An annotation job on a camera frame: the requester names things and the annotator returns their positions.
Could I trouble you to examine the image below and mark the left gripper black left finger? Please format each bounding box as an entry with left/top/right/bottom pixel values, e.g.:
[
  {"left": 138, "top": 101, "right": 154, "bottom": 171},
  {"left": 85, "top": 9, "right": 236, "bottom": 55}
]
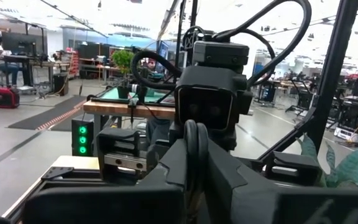
[{"left": 23, "top": 119, "right": 198, "bottom": 224}]

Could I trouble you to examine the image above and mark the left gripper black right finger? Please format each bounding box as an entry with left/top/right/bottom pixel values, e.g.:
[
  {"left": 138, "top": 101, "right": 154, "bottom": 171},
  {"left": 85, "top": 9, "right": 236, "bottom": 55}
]
[{"left": 197, "top": 122, "right": 358, "bottom": 224}]

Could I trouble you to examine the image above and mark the black box with green lights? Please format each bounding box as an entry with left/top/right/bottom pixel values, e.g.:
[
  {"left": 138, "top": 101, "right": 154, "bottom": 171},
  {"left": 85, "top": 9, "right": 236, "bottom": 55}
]
[{"left": 71, "top": 116, "right": 95, "bottom": 157}]

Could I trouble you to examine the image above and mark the small potted green tree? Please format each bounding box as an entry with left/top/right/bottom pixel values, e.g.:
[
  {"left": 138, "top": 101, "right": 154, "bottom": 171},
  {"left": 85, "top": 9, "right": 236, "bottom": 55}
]
[{"left": 111, "top": 49, "right": 135, "bottom": 100}]

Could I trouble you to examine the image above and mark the wooden workbench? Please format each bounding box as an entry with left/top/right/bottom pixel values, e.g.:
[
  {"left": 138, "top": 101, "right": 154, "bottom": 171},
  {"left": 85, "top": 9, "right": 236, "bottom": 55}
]
[{"left": 82, "top": 98, "right": 177, "bottom": 121}]

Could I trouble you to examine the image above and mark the green bench mat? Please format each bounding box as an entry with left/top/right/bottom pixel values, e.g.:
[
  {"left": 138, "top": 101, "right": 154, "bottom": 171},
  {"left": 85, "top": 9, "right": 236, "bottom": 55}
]
[{"left": 99, "top": 86, "right": 176, "bottom": 105}]

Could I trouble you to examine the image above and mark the black floor mat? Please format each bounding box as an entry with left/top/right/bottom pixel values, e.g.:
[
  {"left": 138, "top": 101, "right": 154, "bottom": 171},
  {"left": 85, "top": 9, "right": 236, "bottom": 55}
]
[{"left": 7, "top": 94, "right": 89, "bottom": 132}]

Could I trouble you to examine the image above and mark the black waste bin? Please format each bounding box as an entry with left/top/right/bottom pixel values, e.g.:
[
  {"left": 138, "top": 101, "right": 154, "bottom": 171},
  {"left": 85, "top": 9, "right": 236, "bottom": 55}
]
[{"left": 53, "top": 72, "right": 70, "bottom": 96}]

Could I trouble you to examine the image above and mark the red storage shelf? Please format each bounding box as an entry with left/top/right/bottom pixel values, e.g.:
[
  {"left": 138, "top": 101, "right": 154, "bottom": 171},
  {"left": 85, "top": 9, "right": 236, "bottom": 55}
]
[{"left": 65, "top": 47, "right": 81, "bottom": 78}]

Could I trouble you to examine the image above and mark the red and black case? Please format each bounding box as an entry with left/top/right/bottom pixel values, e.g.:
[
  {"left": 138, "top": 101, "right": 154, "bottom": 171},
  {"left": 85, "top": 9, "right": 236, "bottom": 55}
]
[{"left": 0, "top": 83, "right": 21, "bottom": 110}]

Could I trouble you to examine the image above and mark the dark office desk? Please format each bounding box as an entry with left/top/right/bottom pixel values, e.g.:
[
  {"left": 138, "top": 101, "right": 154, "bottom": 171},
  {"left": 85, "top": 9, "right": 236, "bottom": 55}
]
[{"left": 2, "top": 54, "right": 71, "bottom": 94}]

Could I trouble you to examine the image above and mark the black computer monitor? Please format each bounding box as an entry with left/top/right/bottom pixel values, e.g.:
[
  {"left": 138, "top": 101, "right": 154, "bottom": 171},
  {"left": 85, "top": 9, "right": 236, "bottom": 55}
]
[{"left": 1, "top": 32, "right": 38, "bottom": 57}]

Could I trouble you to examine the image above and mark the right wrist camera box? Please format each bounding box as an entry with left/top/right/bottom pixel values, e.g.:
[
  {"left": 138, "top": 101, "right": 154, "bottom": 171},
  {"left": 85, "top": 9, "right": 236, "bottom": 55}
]
[{"left": 192, "top": 40, "right": 250, "bottom": 67}]

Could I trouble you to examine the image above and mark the black flat corner bracket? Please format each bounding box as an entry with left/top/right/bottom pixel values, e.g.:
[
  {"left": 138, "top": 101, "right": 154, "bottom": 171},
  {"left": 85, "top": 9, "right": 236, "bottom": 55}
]
[{"left": 40, "top": 166, "right": 75, "bottom": 182}]

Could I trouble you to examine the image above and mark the thick black looped cable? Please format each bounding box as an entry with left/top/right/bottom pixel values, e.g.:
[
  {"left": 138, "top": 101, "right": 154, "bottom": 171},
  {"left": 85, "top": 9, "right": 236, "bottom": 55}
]
[{"left": 130, "top": 50, "right": 183, "bottom": 91}]

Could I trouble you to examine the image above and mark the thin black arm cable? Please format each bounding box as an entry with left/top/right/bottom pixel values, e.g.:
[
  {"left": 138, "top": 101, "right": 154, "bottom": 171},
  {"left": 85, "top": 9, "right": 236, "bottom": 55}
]
[{"left": 224, "top": 28, "right": 277, "bottom": 86}]

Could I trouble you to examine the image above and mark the long black arm cable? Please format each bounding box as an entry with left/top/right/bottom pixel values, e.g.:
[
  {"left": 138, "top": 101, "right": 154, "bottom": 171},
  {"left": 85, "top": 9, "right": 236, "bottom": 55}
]
[{"left": 212, "top": 0, "right": 313, "bottom": 88}]

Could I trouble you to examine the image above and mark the black rig frame post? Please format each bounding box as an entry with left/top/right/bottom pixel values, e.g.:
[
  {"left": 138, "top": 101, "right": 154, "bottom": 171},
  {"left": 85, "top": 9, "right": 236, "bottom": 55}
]
[{"left": 256, "top": 0, "right": 358, "bottom": 163}]

